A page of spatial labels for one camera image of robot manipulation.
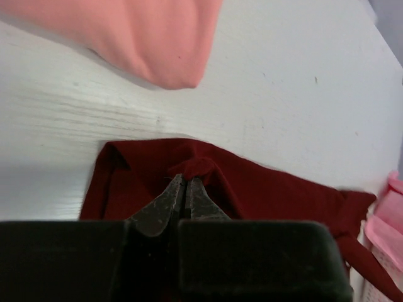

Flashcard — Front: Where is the white perforated plastic basket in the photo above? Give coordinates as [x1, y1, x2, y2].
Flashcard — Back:
[361, 246, 402, 301]

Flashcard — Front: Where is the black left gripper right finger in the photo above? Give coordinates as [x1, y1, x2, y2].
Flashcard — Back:
[185, 177, 231, 222]

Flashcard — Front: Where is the dark red t shirt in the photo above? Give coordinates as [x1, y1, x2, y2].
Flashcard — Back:
[80, 137, 403, 301]

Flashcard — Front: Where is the pink t shirt in basket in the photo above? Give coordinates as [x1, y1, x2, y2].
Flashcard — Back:
[365, 172, 402, 270]

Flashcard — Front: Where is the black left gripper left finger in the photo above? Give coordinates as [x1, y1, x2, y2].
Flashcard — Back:
[127, 174, 183, 238]

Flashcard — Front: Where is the folded salmon t shirt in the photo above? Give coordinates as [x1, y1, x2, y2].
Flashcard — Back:
[1, 1, 222, 90]

